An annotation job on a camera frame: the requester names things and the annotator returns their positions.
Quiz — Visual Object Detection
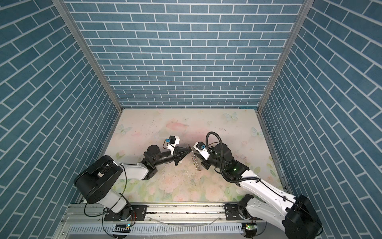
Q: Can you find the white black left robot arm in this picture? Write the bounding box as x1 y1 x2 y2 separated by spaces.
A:
74 145 192 214

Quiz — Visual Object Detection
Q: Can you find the aluminium front rail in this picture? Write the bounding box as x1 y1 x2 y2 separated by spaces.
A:
61 201 309 225

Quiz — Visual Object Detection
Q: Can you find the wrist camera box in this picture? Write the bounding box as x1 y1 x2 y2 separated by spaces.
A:
165 135 180 150
194 141 210 161

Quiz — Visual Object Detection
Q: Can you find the large metal keyring band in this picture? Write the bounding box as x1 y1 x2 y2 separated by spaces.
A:
187 144 201 171

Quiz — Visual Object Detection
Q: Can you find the aluminium right corner post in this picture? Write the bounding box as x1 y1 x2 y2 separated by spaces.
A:
258 0 314 113

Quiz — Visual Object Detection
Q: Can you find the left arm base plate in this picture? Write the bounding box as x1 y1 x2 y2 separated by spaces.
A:
104 205 148 223

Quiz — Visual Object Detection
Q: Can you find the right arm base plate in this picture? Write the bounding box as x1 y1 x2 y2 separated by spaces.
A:
223 203 262 221

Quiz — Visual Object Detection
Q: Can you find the perforated cable duct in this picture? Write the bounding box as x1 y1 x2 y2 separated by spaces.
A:
68 223 243 236

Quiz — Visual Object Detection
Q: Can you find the aluminium corner post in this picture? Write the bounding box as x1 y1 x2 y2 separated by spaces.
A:
52 0 123 113
258 0 314 113

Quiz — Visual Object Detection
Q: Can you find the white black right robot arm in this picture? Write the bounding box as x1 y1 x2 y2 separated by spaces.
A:
194 131 323 239

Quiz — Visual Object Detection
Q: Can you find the aluminium left corner post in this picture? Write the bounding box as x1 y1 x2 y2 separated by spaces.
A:
52 0 123 113

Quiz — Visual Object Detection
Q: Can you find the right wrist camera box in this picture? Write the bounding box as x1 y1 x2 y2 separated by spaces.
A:
194 141 210 161

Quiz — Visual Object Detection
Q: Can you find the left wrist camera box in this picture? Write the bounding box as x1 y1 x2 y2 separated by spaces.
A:
165 135 180 150

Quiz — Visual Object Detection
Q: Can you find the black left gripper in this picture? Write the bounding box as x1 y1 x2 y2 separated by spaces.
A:
152 147 191 168

